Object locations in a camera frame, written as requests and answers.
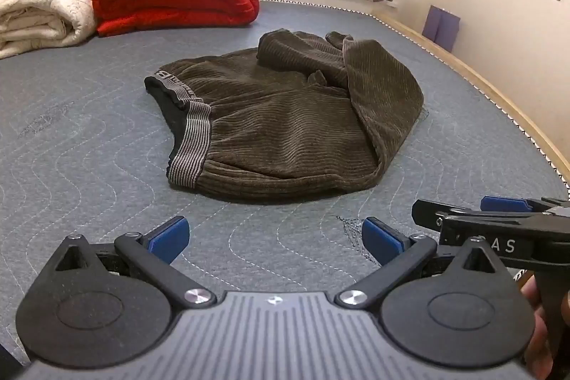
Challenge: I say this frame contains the cream folded blanket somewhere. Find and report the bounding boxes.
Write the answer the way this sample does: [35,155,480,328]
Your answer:
[0,0,112,60]

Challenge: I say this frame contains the person's right hand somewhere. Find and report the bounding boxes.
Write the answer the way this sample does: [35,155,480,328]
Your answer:
[520,274,559,380]

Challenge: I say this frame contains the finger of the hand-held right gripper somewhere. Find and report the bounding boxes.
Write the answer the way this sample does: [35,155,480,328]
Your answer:
[412,199,486,229]
[480,195,570,215]

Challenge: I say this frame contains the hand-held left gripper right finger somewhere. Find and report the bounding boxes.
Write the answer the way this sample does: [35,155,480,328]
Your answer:
[334,217,508,312]

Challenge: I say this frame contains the brown corduroy pants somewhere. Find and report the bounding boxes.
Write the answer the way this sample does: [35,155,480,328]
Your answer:
[144,29,425,197]

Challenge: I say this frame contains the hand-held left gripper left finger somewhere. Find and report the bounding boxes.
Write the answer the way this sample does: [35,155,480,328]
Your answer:
[53,215,217,312]

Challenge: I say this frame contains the grey quilted mattress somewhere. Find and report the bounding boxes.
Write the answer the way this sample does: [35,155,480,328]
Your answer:
[0,0,570,380]

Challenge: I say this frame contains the purple mat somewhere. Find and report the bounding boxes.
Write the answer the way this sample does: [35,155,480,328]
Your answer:
[439,10,461,54]
[421,5,442,45]

